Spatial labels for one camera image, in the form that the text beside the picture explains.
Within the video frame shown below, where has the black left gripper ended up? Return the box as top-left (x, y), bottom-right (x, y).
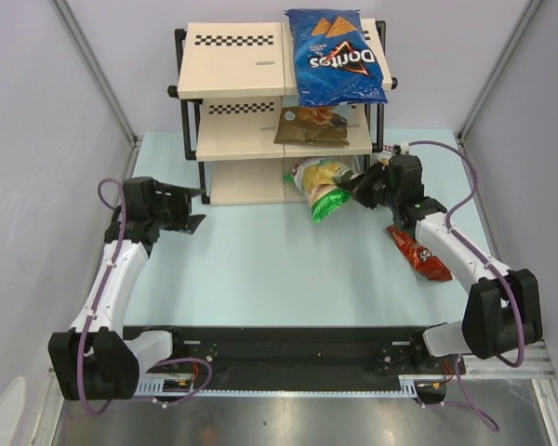
top-left (149, 182), bottom-right (206, 234)

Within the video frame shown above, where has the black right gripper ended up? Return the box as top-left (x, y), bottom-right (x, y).
top-left (339, 160), bottom-right (401, 209)

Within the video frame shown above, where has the green Chuba cassava chips bag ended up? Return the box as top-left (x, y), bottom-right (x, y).
top-left (283, 156), bottom-right (359, 223)

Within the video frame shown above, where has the light blue brown chips bag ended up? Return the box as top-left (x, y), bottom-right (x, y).
top-left (274, 106), bottom-right (349, 147)

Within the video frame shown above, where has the blue Doritos bag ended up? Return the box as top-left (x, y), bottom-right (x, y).
top-left (285, 8), bottom-right (388, 108)

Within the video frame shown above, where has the brown Chuba chips bag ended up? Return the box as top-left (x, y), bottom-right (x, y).
top-left (374, 146), bottom-right (398, 164)

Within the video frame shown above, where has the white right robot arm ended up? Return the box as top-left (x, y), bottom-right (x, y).
top-left (339, 154), bottom-right (543, 373)

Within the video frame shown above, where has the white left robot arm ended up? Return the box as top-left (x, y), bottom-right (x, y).
top-left (47, 177), bottom-right (204, 403)

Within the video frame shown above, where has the beige three-tier black-framed shelf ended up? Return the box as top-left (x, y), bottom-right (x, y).
top-left (167, 22), bottom-right (384, 205)

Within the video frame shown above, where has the red Doritos bag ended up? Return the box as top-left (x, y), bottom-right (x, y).
top-left (386, 225), bottom-right (453, 282)

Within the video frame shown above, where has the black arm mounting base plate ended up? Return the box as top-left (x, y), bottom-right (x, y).
top-left (120, 326), bottom-right (466, 391)

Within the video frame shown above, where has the white slotted cable duct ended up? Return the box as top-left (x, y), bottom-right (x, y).
top-left (134, 374), bottom-right (196, 398)

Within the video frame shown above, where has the aluminium frame rail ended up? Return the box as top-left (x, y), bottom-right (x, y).
top-left (464, 341), bottom-right (555, 380)

